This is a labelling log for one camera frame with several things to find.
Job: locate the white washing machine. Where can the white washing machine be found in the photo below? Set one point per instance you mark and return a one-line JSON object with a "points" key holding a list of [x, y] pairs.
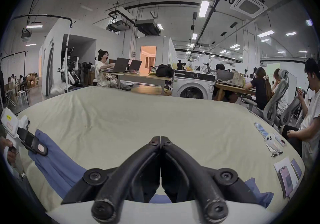
{"points": [[192, 84]]}

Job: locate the pink phone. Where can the pink phone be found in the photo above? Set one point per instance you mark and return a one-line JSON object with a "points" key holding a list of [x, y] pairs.
{"points": [[286, 180]]}

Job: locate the purple phone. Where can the purple phone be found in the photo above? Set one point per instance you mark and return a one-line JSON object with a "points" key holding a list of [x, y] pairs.
{"points": [[296, 168]]}

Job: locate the striped card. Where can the striped card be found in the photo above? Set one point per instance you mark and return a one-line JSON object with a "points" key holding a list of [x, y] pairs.
{"points": [[260, 129]]}

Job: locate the wooden table with laptops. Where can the wooden table with laptops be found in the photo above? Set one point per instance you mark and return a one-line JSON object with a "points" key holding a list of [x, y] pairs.
{"points": [[140, 76]]}

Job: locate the white robot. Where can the white robot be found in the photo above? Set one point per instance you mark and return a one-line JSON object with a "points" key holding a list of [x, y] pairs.
{"points": [[71, 67]]}

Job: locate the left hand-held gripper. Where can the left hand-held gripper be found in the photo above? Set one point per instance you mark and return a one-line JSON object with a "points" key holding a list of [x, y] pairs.
{"points": [[10, 122]]}

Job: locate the person's left hand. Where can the person's left hand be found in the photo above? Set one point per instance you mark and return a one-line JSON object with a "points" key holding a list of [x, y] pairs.
{"points": [[7, 151]]}

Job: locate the wooden table with monitor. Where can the wooden table with monitor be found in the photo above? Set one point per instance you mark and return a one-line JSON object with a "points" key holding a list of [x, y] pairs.
{"points": [[232, 80]]}

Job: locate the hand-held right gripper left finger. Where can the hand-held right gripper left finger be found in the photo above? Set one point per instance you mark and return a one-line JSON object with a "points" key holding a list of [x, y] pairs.
{"points": [[130, 167]]}

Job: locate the group of people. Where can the group of people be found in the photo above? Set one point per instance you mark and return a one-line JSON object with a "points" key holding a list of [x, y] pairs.
{"points": [[17, 80]]}

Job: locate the white paper sheet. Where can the white paper sheet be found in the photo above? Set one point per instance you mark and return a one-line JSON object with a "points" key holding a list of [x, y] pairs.
{"points": [[282, 162]]}

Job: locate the blue shirt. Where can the blue shirt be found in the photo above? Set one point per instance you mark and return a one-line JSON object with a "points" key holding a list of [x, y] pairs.
{"points": [[57, 165]]}

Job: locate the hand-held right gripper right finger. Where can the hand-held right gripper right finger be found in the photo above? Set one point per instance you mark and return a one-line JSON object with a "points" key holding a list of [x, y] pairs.
{"points": [[192, 167]]}

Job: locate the white phone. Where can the white phone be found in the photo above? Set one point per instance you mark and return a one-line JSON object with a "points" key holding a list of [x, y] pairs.
{"points": [[271, 142]]}

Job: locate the small white case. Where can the small white case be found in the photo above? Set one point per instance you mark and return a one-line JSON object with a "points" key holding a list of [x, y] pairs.
{"points": [[280, 139]]}

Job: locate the grey office chair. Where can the grey office chair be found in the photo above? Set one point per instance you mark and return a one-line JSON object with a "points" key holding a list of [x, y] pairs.
{"points": [[251, 104], [280, 110]]}

